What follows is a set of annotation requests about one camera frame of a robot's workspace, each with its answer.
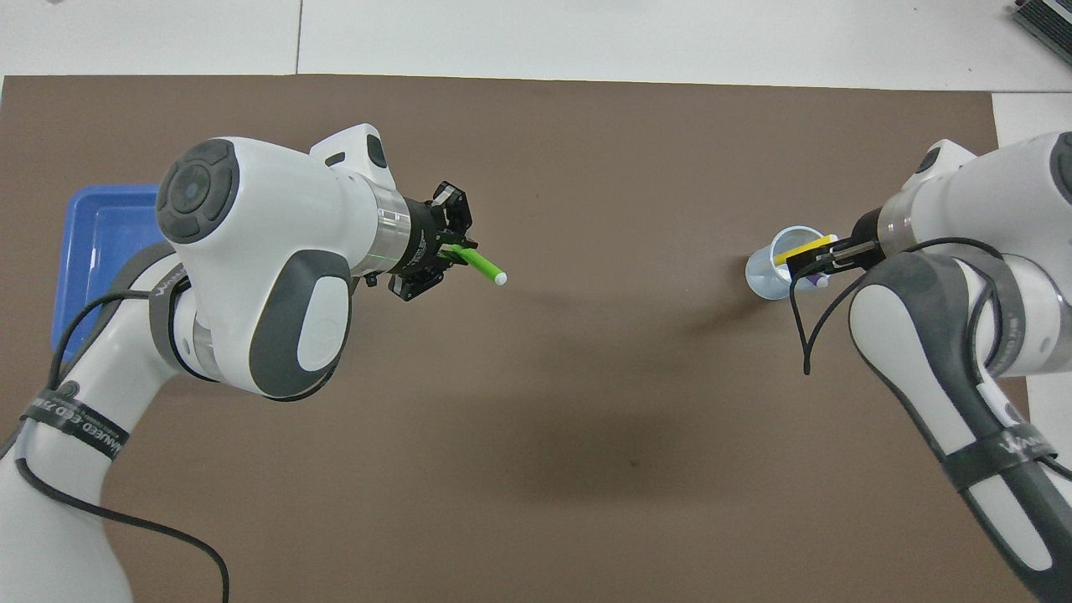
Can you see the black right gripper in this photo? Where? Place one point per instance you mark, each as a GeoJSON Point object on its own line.
{"type": "Point", "coordinates": [864, 241]}

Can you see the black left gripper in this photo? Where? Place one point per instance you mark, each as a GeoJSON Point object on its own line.
{"type": "Point", "coordinates": [423, 239]}

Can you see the purple pen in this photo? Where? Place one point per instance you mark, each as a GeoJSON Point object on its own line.
{"type": "Point", "coordinates": [819, 281]}

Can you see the yellow pen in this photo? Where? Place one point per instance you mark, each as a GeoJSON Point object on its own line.
{"type": "Point", "coordinates": [800, 249]}

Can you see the green pen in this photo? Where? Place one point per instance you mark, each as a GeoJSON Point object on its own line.
{"type": "Point", "coordinates": [481, 265]}

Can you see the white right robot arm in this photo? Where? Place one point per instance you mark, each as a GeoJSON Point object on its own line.
{"type": "Point", "coordinates": [963, 360]}

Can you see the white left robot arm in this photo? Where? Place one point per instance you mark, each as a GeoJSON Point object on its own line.
{"type": "Point", "coordinates": [268, 234]}

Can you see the blue plastic tray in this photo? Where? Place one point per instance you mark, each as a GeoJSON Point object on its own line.
{"type": "Point", "coordinates": [92, 251]}

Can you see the translucent plastic cup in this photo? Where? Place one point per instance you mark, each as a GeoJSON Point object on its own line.
{"type": "Point", "coordinates": [766, 280]}

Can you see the brown table mat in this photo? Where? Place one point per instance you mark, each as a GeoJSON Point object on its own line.
{"type": "Point", "coordinates": [586, 402]}

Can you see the grey ribbed device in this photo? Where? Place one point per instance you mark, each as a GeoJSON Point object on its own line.
{"type": "Point", "coordinates": [1047, 21]}

